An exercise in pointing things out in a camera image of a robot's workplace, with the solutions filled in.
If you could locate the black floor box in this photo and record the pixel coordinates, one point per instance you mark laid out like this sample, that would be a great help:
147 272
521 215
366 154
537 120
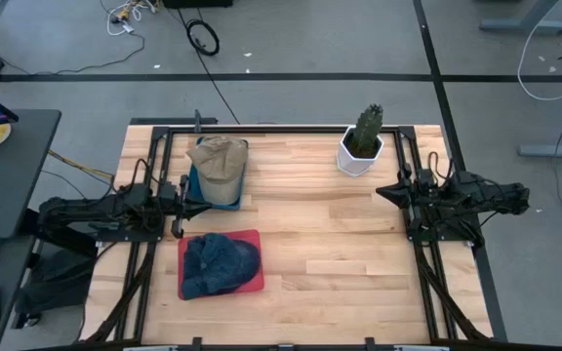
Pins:
198 3

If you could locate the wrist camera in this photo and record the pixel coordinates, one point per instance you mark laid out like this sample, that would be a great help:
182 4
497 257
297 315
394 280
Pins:
426 178
166 191

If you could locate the pink translucent plastic bin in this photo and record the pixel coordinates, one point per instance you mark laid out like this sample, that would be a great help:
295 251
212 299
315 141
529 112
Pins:
256 285

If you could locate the black aluminium frame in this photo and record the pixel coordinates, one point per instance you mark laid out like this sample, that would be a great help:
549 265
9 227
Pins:
406 132

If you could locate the blue plastic bin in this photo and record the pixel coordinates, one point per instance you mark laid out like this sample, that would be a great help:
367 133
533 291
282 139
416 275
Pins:
192 190

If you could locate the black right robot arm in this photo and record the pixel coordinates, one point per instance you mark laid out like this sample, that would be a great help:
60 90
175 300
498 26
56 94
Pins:
486 195

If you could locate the black desk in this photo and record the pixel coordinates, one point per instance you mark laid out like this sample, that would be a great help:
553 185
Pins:
12 185

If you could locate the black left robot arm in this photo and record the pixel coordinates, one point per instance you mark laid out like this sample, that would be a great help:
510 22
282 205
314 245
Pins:
81 214

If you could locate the beige cap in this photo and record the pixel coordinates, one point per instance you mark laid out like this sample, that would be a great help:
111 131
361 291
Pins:
220 192
217 156

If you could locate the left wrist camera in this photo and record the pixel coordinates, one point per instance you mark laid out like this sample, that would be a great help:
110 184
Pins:
166 191

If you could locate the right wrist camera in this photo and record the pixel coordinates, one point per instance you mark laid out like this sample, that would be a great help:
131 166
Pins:
426 178

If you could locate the blue denim cap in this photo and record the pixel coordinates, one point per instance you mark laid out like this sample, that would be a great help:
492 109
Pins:
242 263
198 273

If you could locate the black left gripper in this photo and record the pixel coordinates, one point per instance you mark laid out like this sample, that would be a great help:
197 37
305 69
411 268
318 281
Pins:
181 229

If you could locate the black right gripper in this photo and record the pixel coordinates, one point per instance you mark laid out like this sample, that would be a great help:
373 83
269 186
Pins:
413 219

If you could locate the grey desk leg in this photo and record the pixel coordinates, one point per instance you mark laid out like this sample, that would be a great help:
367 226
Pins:
554 151
525 27

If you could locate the white plant pot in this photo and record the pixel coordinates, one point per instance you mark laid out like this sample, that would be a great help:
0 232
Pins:
354 166

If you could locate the black bag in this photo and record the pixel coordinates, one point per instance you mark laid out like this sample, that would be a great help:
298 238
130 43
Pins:
56 278

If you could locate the silver aluminium bracket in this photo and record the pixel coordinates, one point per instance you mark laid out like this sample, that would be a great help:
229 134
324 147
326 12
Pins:
149 348
420 348

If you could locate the green cactus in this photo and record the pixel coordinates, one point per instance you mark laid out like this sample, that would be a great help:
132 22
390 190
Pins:
368 129

